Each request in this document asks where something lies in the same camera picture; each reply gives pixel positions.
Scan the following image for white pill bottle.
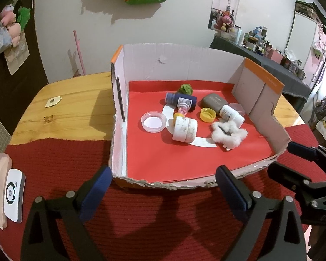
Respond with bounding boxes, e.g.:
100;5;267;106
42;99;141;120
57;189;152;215
219;104;245;128

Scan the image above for white jar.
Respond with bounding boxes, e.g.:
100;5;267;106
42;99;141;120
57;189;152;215
172;116;198;144

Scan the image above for pink yellow toy figure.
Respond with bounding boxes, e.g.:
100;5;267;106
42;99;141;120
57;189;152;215
173;98;192;123

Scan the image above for red knitted cloth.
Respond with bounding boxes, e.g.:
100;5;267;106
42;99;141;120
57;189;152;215
0;124;326;261

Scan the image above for dark cloth covered table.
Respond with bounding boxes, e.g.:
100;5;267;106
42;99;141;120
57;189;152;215
210;36;310;101

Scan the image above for small clear plastic box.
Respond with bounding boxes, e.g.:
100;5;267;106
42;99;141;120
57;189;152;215
229;103;246;117

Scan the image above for wooden table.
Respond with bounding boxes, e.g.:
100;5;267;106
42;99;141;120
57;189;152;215
9;71;306;146

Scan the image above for small wooden tag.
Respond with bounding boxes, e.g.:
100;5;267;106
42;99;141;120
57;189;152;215
45;96;62;108

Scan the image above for yellow bottle cap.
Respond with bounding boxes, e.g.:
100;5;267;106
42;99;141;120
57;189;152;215
200;107;217;123

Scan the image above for grey rounded case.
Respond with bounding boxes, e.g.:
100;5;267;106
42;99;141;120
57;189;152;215
201;93;228;114

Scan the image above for white board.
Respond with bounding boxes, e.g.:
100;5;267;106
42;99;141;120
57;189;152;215
284;12;318;67

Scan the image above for clear plastic lid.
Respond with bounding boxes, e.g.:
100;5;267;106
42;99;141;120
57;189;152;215
141;111;166;133

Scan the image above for red paper liner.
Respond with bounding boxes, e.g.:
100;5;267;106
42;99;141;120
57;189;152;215
126;81;275;183

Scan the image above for dark blue bottle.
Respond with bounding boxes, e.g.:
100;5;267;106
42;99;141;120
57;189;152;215
165;92;197;112

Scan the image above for white orange cardboard box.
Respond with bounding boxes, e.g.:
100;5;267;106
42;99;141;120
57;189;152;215
109;44;290;190

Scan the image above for green fuzzy ball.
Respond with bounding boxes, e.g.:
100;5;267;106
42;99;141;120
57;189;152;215
177;84;193;95

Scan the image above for pink stick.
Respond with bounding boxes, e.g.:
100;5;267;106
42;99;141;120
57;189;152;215
73;30;86;75

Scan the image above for pink rabbit plush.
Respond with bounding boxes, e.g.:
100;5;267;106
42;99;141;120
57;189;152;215
214;10;233;32

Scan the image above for pink plush toys on door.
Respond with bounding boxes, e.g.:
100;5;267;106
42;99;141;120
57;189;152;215
0;4;31;54

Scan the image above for white device with ring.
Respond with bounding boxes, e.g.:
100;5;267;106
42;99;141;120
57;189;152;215
3;169;26;223

